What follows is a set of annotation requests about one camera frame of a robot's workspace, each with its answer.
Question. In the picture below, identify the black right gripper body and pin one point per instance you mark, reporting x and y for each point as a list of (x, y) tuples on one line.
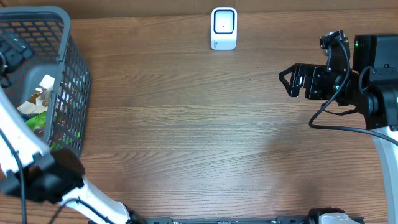
[(323, 83)]

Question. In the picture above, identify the beige foil snack pouch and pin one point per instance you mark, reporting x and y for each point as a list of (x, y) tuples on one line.
[(38, 96)]

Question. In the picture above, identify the green snack packet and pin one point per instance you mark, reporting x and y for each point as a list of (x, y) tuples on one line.
[(58, 134)]

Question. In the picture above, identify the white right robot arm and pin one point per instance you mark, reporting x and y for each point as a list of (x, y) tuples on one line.
[(364, 77)]

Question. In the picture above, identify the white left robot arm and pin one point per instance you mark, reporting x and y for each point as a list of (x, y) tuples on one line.
[(36, 173)]

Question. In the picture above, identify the white barcode scanner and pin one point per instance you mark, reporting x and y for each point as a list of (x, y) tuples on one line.
[(224, 28)]

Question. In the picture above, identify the grey plastic mesh basket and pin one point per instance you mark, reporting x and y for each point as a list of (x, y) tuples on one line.
[(35, 42)]

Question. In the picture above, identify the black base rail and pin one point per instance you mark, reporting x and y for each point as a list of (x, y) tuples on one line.
[(315, 216)]

